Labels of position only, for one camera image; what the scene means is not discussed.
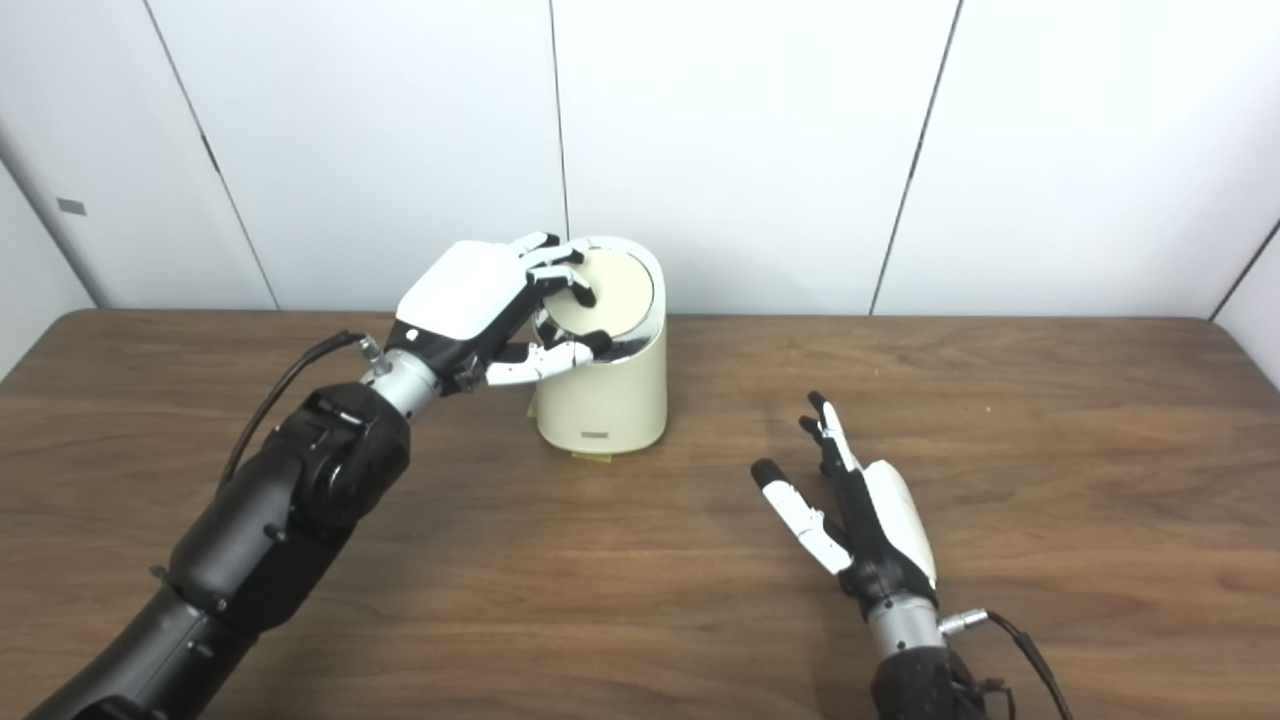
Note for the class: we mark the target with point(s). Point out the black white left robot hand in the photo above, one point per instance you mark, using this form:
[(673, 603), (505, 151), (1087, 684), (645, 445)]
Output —
[(460, 295)]

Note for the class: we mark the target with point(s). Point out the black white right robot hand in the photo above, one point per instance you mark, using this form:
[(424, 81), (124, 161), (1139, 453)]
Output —
[(885, 530)]

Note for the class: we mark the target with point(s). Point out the round cream bin lid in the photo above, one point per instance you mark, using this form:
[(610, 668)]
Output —
[(620, 290)]

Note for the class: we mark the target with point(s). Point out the cream-colored plastic bin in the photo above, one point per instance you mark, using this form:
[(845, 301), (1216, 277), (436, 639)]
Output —
[(605, 400)]

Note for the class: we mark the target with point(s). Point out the wide yellow tape strip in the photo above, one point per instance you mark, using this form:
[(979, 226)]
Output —
[(591, 457)]

